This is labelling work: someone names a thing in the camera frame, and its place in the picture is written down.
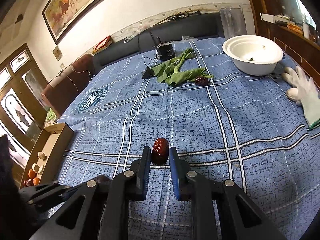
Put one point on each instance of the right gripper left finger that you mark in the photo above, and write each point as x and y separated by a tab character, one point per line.
96	209

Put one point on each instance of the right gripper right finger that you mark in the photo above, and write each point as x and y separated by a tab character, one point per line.
218	209

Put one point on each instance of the white sugarcane slice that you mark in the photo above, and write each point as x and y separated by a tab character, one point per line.
38	169

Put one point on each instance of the white sugarcane piece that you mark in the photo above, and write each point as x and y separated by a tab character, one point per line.
41	156

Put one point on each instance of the small red date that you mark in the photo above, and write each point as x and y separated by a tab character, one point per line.
160	152

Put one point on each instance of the orange tangerine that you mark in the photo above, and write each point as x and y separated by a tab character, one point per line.
36	181

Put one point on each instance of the orange fruit in box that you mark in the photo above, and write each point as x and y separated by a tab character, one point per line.
32	174

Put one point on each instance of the cardboard box tray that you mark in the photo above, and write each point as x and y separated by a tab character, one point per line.
52	141

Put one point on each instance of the wooden door with glass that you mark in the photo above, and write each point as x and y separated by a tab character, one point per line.
22	110

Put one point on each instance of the green cloth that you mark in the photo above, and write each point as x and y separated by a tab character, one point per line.
50	118

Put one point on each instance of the brown armchair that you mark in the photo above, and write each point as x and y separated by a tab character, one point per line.
62	90

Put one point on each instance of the blue checked tablecloth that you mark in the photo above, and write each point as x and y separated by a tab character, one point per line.
239	127

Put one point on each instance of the dark date by vegetable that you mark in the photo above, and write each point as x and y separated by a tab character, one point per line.
201	81

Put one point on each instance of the white work glove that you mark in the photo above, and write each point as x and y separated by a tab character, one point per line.
304	93

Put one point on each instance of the small black adapter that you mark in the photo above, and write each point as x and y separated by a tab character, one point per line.
148	73

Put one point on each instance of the green leafy vegetable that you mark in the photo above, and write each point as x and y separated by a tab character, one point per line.
169	71

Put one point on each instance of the white bowl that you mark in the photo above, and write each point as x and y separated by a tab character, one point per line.
252	54

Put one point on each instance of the red book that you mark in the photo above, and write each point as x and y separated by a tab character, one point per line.
104	44

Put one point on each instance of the black electronic device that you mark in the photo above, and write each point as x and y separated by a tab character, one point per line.
165	50

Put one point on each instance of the dark blue sofa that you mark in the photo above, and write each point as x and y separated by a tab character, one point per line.
198	26

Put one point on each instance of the wooden sideboard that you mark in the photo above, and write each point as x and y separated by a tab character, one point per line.
293	27

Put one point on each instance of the framed painting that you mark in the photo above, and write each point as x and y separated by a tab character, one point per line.
61	15

